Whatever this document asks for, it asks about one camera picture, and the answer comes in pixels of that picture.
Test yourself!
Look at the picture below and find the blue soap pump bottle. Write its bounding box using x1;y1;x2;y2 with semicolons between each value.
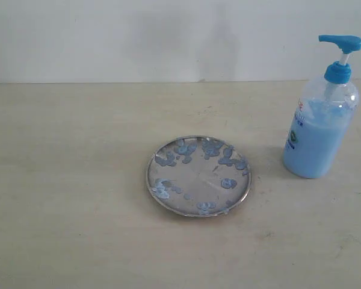
283;35;361;179

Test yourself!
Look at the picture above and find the round steel plate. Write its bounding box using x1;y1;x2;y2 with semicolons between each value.
145;135;252;218

